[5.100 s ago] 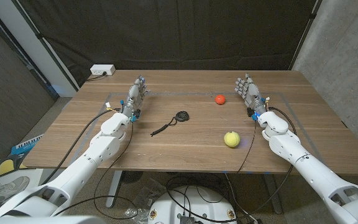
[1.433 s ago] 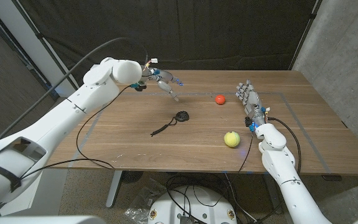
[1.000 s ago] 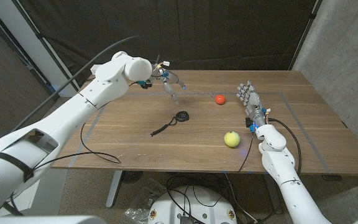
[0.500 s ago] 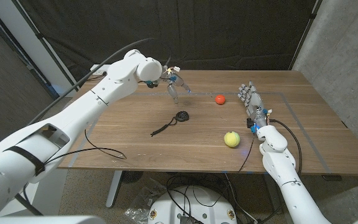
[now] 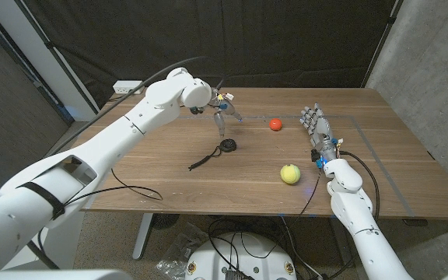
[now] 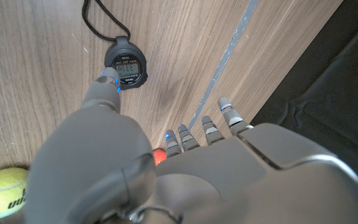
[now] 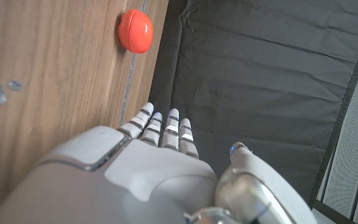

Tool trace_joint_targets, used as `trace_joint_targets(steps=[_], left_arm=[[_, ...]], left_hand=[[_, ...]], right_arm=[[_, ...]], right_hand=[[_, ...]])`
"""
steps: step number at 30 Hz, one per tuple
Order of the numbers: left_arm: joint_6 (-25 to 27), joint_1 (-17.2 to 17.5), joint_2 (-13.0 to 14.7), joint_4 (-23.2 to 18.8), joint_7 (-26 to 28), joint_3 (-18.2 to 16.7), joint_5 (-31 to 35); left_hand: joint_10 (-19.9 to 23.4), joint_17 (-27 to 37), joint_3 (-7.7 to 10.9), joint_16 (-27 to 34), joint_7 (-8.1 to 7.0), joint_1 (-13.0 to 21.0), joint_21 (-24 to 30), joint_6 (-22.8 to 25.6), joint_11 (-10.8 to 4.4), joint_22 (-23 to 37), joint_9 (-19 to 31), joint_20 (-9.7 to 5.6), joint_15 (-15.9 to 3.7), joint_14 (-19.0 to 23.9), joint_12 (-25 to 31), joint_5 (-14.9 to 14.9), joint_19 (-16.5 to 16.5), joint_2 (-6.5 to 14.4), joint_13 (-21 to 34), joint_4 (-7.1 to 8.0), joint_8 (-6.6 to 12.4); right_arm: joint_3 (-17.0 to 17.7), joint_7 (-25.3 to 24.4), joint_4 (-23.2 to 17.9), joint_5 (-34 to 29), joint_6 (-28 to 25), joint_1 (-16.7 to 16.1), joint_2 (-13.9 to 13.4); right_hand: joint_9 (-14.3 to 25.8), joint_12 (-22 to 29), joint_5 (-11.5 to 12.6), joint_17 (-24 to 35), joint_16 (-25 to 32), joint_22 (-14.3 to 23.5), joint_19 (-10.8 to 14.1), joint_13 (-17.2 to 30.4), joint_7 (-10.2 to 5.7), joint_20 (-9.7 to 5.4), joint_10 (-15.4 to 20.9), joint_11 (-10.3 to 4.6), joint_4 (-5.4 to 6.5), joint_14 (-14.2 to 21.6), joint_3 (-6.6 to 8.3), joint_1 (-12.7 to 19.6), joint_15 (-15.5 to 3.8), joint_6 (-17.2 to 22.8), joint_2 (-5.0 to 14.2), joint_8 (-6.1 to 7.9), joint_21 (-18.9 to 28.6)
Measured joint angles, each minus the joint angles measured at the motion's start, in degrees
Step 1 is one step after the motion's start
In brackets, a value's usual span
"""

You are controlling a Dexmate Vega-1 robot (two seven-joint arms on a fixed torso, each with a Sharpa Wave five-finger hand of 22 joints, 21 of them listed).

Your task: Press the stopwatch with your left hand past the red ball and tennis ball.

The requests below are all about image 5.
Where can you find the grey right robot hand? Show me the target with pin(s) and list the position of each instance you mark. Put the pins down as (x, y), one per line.
(321, 132)

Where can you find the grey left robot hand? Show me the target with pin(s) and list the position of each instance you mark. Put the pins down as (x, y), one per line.
(221, 113)

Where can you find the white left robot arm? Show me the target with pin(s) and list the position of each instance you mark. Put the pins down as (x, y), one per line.
(103, 144)

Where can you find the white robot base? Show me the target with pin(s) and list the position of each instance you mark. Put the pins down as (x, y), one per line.
(243, 256)

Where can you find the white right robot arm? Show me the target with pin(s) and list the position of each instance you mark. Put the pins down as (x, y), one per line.
(354, 210)

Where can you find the red ball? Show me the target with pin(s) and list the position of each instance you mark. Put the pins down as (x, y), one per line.
(275, 124)

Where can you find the yellow tennis ball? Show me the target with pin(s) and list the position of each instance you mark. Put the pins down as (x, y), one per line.
(290, 173)

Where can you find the grey tape outline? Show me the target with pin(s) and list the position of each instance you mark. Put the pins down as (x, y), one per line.
(286, 116)

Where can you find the black backdrop cloth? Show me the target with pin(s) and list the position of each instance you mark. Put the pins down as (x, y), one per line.
(286, 39)

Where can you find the white power strip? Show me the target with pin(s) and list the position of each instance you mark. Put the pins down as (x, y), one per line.
(124, 86)

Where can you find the black backdrop stand pole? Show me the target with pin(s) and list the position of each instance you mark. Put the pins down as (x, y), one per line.
(58, 58)
(381, 43)

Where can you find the grey table leg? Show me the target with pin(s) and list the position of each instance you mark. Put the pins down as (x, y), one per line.
(340, 245)

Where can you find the black round foot under table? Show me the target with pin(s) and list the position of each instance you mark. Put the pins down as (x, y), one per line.
(165, 221)

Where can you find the clear plastic bag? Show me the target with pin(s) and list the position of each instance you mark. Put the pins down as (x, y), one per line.
(181, 245)

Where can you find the white table leg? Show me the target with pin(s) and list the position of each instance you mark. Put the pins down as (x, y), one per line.
(143, 233)

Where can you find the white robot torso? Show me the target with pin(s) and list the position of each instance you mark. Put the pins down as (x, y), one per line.
(53, 275)

